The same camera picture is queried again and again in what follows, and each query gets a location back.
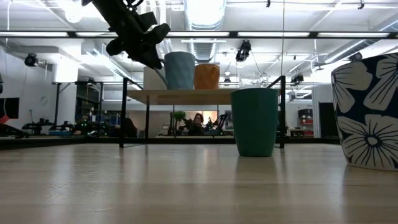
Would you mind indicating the black mounted camera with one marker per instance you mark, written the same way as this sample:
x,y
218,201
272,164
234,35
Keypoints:
x,y
31,59
297,78
355,56
243,49

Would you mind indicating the dark wall monitor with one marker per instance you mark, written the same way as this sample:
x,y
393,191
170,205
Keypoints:
x,y
9,108

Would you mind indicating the clear glass mug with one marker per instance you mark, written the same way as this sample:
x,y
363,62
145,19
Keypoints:
x,y
253,79

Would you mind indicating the shelf with red bins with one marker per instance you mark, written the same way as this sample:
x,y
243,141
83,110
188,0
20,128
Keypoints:
x,y
306,121

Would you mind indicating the silver ventilation duct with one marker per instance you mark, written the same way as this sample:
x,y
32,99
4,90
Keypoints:
x,y
203,48

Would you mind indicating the white ceramic mug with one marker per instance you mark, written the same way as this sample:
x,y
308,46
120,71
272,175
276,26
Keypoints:
x,y
150,77

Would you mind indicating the person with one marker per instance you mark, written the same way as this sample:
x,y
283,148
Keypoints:
x,y
197,124

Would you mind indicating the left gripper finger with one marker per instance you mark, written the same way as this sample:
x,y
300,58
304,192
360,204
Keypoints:
x,y
140,54
154,53

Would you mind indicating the black background robot arm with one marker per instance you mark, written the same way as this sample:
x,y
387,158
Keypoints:
x,y
221,119

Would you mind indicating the wooden shelf black metal frame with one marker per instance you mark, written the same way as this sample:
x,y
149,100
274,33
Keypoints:
x,y
186,97

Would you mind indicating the orange ceramic mug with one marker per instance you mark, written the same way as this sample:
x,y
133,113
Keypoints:
x,y
206,77

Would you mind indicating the light blue ceramic mug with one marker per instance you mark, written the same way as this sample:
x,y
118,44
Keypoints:
x,y
180,71

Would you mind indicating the thin vertical pole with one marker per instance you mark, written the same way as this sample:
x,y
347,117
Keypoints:
x,y
283,56

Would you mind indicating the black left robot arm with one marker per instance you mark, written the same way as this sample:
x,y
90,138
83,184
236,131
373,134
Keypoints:
x,y
109,12

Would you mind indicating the navy white floral mug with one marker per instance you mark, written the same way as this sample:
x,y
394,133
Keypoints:
x,y
370,112

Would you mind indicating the black frame bar with lights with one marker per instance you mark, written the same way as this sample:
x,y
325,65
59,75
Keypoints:
x,y
273,34

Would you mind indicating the green potted plant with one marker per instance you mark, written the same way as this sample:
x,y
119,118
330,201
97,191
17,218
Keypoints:
x,y
179,115

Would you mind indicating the red bar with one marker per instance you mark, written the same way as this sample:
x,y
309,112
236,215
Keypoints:
x,y
3,119

